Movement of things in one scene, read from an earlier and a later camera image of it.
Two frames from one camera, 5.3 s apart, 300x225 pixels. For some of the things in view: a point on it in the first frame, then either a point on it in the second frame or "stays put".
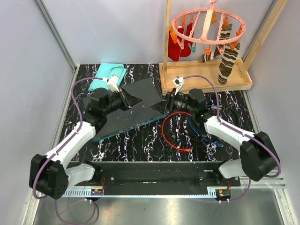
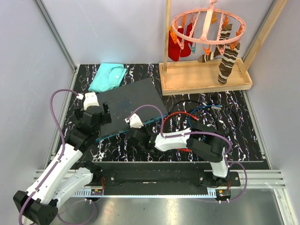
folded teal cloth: x=108 y=70 stays put
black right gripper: x=161 y=106 to x=143 y=128
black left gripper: x=128 y=100 to x=106 y=119
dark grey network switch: x=117 y=121 stays put
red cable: x=163 y=134 stays put
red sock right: x=186 y=51 stays put
